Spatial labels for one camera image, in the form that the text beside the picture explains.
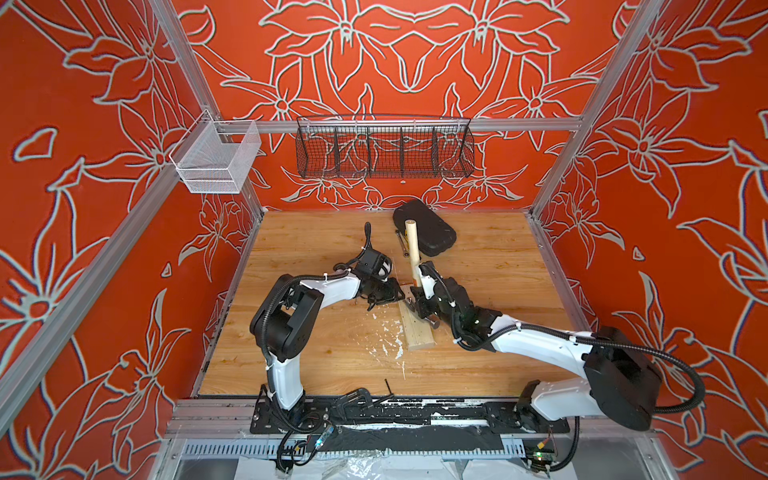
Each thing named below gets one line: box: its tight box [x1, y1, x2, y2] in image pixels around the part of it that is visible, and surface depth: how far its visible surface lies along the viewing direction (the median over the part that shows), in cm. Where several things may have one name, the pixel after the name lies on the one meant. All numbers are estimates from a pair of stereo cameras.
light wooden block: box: [398, 300, 435, 351], surface depth 85 cm
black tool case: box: [392, 200, 457, 257], surface depth 112 cm
